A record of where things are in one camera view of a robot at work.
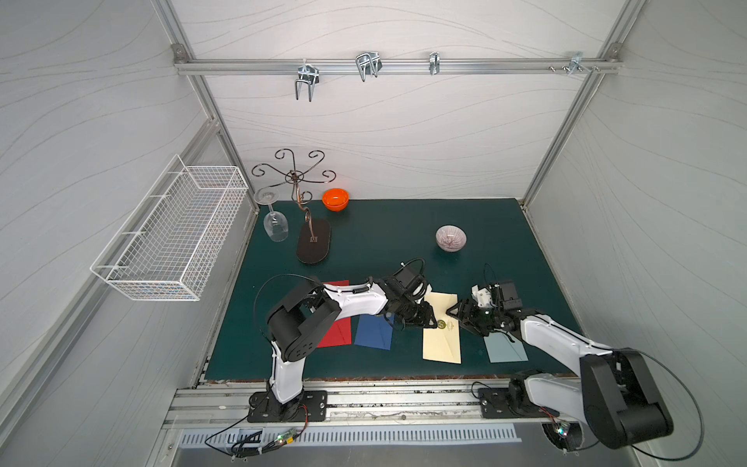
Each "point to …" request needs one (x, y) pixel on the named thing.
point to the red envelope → (340, 333)
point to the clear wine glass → (275, 223)
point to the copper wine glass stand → (313, 248)
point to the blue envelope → (373, 331)
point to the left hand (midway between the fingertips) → (435, 329)
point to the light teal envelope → (501, 348)
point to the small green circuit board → (287, 437)
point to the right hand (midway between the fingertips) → (454, 315)
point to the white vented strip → (251, 437)
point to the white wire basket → (174, 241)
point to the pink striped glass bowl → (450, 237)
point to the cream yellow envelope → (443, 342)
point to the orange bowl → (336, 199)
